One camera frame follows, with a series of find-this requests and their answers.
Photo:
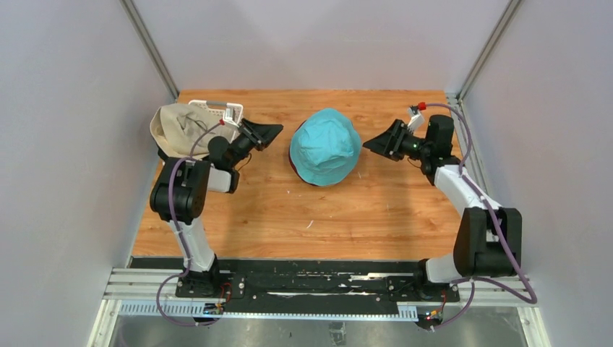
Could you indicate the white slotted cable duct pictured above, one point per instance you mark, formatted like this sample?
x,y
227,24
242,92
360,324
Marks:
x,y
200,310

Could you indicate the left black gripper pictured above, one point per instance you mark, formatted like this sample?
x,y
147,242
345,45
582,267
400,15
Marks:
x,y
259,136

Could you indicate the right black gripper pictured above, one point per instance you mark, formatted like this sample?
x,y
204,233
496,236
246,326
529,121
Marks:
x,y
389,144

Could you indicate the white perforated plastic basket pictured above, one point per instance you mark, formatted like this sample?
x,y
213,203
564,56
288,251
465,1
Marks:
x,y
214,107

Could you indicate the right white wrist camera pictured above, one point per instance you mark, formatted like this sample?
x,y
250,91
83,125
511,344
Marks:
x,y
416,119

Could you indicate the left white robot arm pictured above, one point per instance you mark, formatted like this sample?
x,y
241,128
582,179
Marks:
x,y
179,194

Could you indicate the beige bucket hat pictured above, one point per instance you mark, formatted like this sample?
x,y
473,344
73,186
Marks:
x,y
182,130

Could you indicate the teal bucket hat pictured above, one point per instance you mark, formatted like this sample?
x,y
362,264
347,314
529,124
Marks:
x,y
337,146

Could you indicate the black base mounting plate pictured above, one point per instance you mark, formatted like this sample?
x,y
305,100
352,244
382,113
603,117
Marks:
x,y
303,286

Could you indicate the maroon bucket hat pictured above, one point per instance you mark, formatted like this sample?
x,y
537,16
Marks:
x,y
300,154

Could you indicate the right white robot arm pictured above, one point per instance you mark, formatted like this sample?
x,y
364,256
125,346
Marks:
x,y
488,241

